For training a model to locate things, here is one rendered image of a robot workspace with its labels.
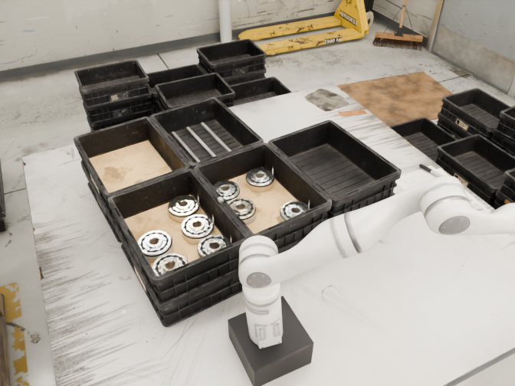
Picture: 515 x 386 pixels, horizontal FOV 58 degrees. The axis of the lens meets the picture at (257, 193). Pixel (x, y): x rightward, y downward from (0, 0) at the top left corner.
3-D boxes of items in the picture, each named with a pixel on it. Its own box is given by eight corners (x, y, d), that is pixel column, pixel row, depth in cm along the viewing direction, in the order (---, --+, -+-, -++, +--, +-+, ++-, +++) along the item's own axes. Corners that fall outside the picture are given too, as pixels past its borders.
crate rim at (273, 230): (333, 207, 147) (334, 202, 146) (252, 244, 135) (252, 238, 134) (265, 146, 173) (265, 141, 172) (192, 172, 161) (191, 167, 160)
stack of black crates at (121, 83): (147, 118, 334) (136, 58, 304) (159, 139, 313) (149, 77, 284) (90, 132, 320) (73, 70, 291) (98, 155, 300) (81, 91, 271)
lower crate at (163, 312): (252, 289, 149) (252, 264, 141) (165, 332, 137) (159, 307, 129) (197, 216, 174) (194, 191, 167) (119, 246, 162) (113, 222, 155)
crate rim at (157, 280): (252, 244, 135) (252, 238, 134) (155, 288, 123) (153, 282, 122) (192, 172, 161) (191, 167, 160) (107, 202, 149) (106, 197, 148)
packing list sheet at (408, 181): (494, 210, 177) (495, 210, 176) (447, 229, 169) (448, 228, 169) (434, 164, 199) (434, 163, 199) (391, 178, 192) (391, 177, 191)
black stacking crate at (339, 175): (396, 197, 166) (403, 172, 158) (330, 229, 154) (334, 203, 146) (327, 144, 191) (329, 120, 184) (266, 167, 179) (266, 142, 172)
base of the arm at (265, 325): (287, 341, 124) (285, 301, 113) (254, 350, 122) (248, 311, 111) (277, 312, 131) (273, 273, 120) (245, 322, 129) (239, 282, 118)
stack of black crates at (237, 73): (249, 95, 360) (248, 37, 331) (267, 113, 339) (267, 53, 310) (200, 106, 347) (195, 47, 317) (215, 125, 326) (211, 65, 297)
